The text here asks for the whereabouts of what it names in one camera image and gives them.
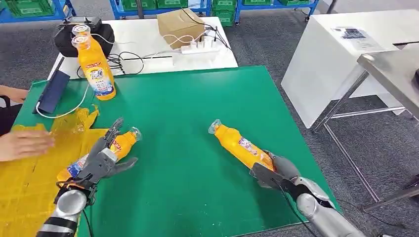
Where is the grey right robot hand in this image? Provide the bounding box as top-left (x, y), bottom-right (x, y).
top-left (250, 151), bottom-right (302, 198)

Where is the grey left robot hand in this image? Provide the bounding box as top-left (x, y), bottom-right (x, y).
top-left (77, 118), bottom-right (139, 190)

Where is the orange drink bottle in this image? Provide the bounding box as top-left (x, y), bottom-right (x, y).
top-left (208, 119), bottom-right (276, 172)
top-left (56, 126), bottom-right (143, 184)
top-left (71, 35), bottom-right (117, 101)
top-left (71, 24), bottom-right (92, 38)

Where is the person's hand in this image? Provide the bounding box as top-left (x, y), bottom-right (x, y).
top-left (0, 130), bottom-right (56, 163)
top-left (0, 85), bottom-right (30, 104)

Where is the yellow plastic sheet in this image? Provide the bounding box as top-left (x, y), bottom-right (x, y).
top-left (0, 105), bottom-right (110, 237)

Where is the dark blue tablet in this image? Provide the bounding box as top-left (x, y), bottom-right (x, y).
top-left (33, 56), bottom-right (71, 115)

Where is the green mat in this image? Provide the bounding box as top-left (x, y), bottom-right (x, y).
top-left (13, 65), bottom-right (341, 237)

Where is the white desk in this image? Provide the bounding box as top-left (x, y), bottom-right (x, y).
top-left (280, 9), bottom-right (419, 129)

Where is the black handbag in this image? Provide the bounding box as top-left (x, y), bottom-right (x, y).
top-left (0, 95), bottom-right (23, 137)

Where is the white table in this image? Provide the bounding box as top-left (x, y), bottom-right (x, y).
top-left (47, 17), bottom-right (239, 80)

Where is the black bag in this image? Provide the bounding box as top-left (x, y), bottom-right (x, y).
top-left (54, 16), bottom-right (116, 59)

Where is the white power strip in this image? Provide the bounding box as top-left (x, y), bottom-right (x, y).
top-left (180, 35), bottom-right (221, 56)

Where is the steel bench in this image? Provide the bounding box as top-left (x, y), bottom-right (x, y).
top-left (312, 42), bottom-right (419, 212)

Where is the blue metal shelf rack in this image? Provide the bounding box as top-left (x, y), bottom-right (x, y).
top-left (109, 0), bottom-right (212, 21)
top-left (0, 0), bottom-right (77, 25)
top-left (233, 0), bottom-right (320, 27)

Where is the printed paper sheet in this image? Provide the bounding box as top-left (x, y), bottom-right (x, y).
top-left (331, 27), bottom-right (385, 53)

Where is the cardboard box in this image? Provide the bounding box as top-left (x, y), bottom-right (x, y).
top-left (156, 8), bottom-right (207, 50)

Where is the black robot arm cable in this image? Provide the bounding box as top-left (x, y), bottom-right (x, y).
top-left (271, 178), bottom-right (319, 237)

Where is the white charging cable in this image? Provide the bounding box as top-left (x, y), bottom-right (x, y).
top-left (35, 83), bottom-right (91, 119)

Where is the black cable bundle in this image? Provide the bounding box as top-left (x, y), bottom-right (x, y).
top-left (76, 51), bottom-right (145, 79)

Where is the white plug cable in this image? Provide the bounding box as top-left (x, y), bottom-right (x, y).
top-left (162, 31), bottom-right (211, 47)

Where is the black power cable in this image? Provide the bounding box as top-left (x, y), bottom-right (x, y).
top-left (181, 8), bottom-right (232, 52)

